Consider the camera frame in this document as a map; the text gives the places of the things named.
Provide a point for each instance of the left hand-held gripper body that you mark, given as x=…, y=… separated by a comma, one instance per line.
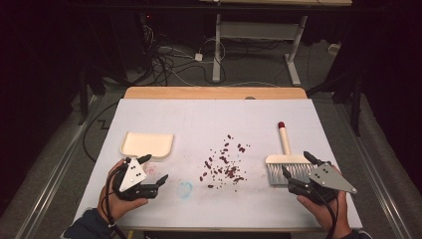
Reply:
x=132, y=176

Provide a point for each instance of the person's left hand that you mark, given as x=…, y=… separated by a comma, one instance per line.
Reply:
x=114, y=205

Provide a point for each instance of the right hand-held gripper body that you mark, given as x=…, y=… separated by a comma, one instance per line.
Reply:
x=326, y=179

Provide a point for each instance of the person's right hand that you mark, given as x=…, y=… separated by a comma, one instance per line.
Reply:
x=326, y=214

